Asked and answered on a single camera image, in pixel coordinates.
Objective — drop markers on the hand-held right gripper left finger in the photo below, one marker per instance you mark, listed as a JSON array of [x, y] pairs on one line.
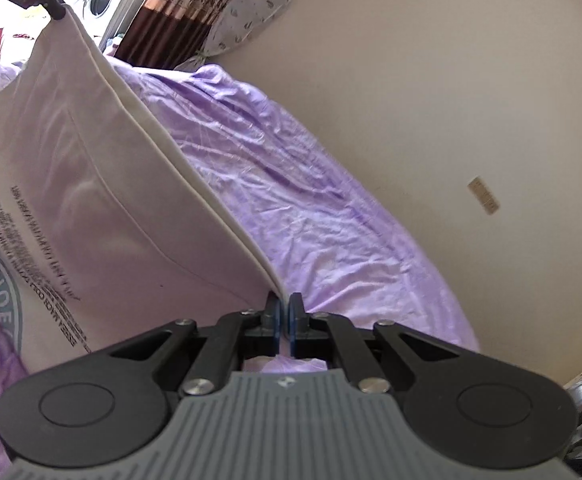
[[273, 321]]

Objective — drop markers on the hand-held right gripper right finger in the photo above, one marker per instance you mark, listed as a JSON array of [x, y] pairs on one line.
[[296, 324]]

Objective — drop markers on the white printed sweatshirt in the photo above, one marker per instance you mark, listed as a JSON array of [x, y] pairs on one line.
[[96, 200]]

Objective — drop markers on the grey ribbed suitcase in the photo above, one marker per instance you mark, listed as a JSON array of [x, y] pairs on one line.
[[131, 7]]

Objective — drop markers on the brown patterned curtain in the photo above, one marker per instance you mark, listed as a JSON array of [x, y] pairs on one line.
[[181, 5]]

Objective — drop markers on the purple bed sheet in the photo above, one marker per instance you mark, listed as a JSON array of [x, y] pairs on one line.
[[281, 185]]

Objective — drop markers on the white leaf-print curtain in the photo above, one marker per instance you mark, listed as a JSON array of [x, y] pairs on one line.
[[248, 15]]

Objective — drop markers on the beige wall socket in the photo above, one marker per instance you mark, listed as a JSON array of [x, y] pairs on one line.
[[483, 195]]

